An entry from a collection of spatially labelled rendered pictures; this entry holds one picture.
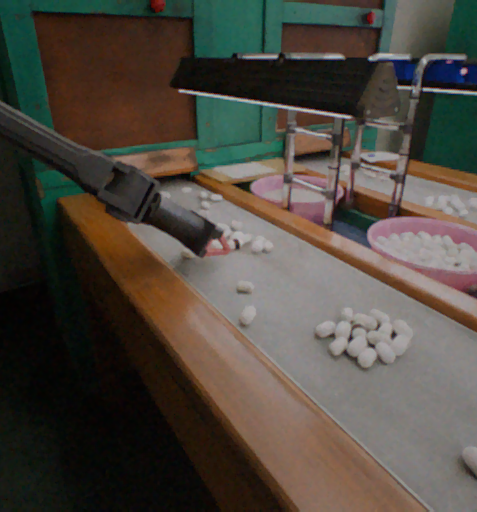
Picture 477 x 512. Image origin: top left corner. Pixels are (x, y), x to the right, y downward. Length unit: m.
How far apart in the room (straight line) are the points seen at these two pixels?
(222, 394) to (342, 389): 0.16
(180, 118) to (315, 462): 1.07
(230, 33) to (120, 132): 0.45
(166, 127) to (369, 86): 0.80
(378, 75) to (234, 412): 0.46
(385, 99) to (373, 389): 0.38
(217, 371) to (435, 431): 0.26
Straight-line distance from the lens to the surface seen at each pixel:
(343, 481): 0.44
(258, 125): 1.46
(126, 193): 0.65
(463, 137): 3.46
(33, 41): 1.17
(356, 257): 0.81
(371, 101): 0.59
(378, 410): 0.54
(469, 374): 0.63
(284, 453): 0.44
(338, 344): 0.59
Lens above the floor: 1.12
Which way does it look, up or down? 27 degrees down
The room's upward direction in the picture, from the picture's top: straight up
